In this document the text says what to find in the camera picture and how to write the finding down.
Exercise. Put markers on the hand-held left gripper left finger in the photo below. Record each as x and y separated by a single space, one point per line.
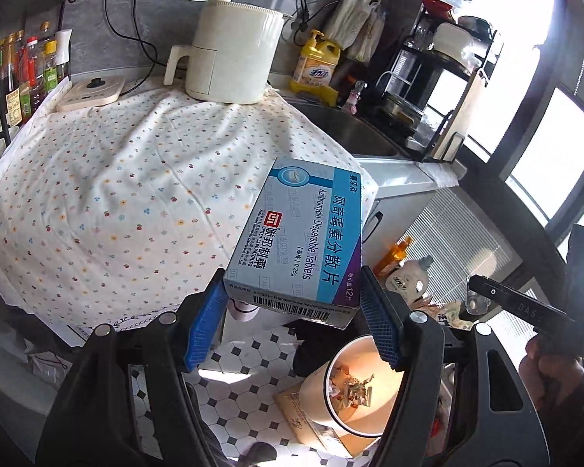
204 326

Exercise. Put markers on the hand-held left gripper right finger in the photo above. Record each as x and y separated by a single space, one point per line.
379 321

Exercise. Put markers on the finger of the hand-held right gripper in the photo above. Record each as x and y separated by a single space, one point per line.
525 309

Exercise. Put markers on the round beige trash bin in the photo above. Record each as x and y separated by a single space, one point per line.
314 399

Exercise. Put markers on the blue medicine box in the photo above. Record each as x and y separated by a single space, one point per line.
297 243

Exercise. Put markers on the person's right hand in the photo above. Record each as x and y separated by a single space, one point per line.
552 379

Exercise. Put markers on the white detergent jug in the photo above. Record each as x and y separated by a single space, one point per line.
409 279

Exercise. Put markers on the orange liquid bottle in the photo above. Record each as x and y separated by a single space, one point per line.
392 260

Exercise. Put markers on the crumpled wrappers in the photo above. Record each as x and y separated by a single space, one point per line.
353 389

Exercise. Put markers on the window blind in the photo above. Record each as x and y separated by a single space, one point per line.
447 233

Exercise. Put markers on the flat cardboard piece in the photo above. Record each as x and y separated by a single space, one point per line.
297 413

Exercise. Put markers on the white kitchen cabinet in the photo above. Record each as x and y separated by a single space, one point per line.
404 175

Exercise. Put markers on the floral print tablecloth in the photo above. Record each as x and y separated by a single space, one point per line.
102 194

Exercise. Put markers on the steel kitchen sink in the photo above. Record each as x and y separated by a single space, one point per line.
350 131

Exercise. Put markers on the wooden cutting board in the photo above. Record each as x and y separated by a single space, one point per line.
465 112

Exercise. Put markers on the small pink bottle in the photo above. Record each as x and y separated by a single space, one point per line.
353 99

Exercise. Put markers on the black dish rack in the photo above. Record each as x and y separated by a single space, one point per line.
413 82

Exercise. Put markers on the yellow dish soap bottle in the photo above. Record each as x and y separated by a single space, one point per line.
316 73

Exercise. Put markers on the flat beige appliance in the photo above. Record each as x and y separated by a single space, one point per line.
90 95

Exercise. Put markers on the white pot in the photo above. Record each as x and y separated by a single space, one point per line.
450 39

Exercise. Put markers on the white air fryer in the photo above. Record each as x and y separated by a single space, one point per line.
228 53

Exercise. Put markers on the hanging plastic bags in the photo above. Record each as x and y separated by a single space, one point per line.
355 24

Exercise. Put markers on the row of condiment bottles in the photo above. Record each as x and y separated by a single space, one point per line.
34 78

